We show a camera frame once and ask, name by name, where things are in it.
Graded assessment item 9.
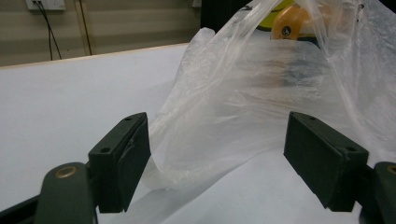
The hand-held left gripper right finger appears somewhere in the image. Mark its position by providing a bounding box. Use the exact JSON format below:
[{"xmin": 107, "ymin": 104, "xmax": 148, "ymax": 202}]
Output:
[{"xmin": 283, "ymin": 111, "xmax": 370, "ymax": 213}]

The yellow and orange object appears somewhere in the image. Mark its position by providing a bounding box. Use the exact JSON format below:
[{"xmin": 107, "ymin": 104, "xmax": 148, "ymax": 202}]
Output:
[{"xmin": 257, "ymin": 0, "xmax": 332, "ymax": 41}]

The black cable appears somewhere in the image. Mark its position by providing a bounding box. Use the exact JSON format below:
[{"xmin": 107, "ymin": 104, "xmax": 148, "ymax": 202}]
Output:
[
  {"xmin": 48, "ymin": 21, "xmax": 54, "ymax": 62},
  {"xmin": 32, "ymin": 0, "xmax": 63, "ymax": 61},
  {"xmin": 78, "ymin": 0, "xmax": 93, "ymax": 56}
]

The clear plastic bag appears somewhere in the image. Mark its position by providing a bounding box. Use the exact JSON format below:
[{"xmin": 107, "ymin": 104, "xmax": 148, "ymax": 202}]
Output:
[{"xmin": 141, "ymin": 0, "xmax": 396, "ymax": 191}]

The white wall socket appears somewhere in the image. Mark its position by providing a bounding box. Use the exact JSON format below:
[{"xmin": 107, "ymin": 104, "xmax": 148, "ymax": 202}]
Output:
[{"xmin": 25, "ymin": 0, "xmax": 66, "ymax": 12}]

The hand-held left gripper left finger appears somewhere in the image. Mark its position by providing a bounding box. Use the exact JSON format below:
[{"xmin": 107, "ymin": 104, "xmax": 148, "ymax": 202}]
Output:
[{"xmin": 88, "ymin": 112, "xmax": 152, "ymax": 215}]

